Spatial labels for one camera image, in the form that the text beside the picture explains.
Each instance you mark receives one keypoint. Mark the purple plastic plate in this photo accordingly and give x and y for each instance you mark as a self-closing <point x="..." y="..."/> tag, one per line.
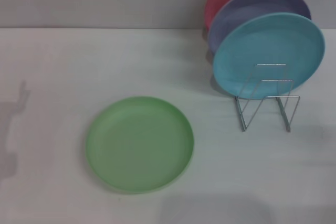
<point x="252" y="6"/>

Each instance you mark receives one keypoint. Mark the light blue plastic plate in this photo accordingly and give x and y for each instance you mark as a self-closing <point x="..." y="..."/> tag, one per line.
<point x="265" y="48"/>

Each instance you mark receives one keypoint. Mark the green plastic plate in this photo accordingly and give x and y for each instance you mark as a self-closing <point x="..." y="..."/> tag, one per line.
<point x="139" y="145"/>

